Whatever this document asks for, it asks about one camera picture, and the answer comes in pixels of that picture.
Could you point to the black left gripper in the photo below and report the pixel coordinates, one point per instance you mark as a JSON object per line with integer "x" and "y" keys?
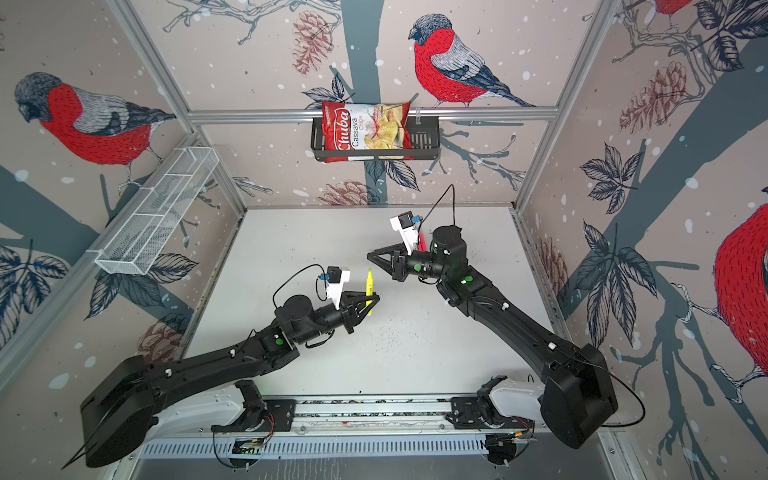
{"x": 349, "y": 313}

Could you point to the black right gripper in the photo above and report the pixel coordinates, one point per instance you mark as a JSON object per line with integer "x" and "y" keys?
{"x": 399, "y": 263}

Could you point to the yellow highlighter pen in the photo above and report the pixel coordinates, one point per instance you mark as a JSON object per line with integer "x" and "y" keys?
{"x": 369, "y": 290}

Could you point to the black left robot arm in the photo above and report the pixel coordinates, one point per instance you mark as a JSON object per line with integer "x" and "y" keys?
{"x": 117, "y": 415}

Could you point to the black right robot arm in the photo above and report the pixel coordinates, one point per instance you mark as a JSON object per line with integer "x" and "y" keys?
{"x": 578, "y": 392}

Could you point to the red cassava chips bag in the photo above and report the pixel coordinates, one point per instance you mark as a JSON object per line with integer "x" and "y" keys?
{"x": 351, "y": 127}

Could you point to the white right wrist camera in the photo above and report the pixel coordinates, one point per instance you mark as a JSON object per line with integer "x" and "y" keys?
{"x": 407, "y": 225}

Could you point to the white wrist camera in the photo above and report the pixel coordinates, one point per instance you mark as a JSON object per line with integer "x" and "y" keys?
{"x": 336, "y": 278}
{"x": 407, "y": 225}

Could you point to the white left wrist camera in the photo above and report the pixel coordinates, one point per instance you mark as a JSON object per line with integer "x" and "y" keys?
{"x": 336, "y": 278}

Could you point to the aluminium front rail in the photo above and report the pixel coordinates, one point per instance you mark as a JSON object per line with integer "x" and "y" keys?
{"x": 337, "y": 415}

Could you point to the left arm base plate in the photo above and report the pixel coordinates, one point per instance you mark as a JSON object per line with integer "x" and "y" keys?
{"x": 275, "y": 415}

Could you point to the black wire wall basket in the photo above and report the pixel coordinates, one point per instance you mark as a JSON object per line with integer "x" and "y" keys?
{"x": 423, "y": 133}

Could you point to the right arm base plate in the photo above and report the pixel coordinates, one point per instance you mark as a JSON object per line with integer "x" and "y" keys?
{"x": 472, "y": 412}

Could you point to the white mesh wall tray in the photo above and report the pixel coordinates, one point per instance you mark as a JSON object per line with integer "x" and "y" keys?
{"x": 141, "y": 238}

